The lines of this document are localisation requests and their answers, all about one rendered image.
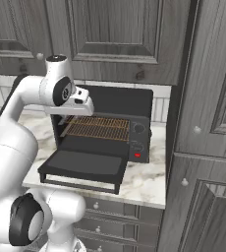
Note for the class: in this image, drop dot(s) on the black toaster oven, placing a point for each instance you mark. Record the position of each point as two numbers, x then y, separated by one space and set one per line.
118 101

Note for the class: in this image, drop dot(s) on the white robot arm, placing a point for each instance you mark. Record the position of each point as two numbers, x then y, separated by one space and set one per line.
15 154

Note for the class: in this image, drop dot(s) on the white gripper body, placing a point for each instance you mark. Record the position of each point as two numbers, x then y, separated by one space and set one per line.
73 109

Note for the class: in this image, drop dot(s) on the pale round drawer knob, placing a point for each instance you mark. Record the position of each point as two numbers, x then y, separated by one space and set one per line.
96 205
98 229
99 248

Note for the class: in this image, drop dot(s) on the grey wooden tall cupboard door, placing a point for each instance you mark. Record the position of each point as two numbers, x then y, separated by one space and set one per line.
203 210
213 78

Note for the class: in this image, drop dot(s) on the black toaster oven door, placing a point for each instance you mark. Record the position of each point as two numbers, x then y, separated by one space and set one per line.
85 162

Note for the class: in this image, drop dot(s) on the black toaster oven knob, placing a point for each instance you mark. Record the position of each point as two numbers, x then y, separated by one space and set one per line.
138 146
138 128

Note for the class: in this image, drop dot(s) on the grey wooden drawer front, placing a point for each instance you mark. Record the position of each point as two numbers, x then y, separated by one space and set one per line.
115 244
115 207
115 227

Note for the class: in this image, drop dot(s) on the grey wooden wall cupboard door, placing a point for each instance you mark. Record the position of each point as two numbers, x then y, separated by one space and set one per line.
10 29
118 36

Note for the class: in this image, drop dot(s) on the pale round cupboard knob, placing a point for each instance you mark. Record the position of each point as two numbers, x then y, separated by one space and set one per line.
184 181
197 130
40 56

